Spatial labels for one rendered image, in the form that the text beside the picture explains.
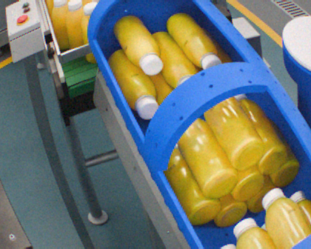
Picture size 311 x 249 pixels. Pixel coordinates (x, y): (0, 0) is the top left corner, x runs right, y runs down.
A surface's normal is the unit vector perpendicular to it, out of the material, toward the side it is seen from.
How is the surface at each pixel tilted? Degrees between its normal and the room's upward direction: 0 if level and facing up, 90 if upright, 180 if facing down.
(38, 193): 0
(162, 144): 59
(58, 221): 0
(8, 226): 1
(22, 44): 90
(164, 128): 53
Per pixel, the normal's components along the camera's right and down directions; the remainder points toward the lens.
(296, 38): -0.12, -0.73
